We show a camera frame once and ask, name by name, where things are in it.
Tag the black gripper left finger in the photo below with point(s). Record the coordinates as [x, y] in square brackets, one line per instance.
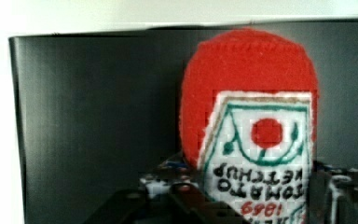
[182, 204]

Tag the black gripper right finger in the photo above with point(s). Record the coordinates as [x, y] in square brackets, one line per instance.
[333, 197]

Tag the red ketchup bottle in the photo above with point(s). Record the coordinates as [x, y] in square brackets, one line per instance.
[247, 123]

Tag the silver toaster oven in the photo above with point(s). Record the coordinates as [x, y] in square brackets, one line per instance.
[95, 111]

